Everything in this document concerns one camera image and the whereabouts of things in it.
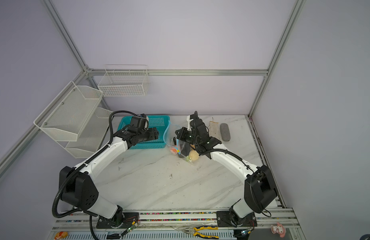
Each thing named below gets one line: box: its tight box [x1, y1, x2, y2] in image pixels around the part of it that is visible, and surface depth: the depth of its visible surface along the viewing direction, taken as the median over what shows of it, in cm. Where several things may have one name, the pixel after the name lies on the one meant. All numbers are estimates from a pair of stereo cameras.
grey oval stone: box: [220, 123, 231, 142], surface depth 110 cm
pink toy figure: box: [270, 222, 286, 238], surface depth 70 cm
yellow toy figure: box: [54, 231, 69, 240], surface depth 70 cm
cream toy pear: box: [188, 149, 199, 161], surface depth 92 cm
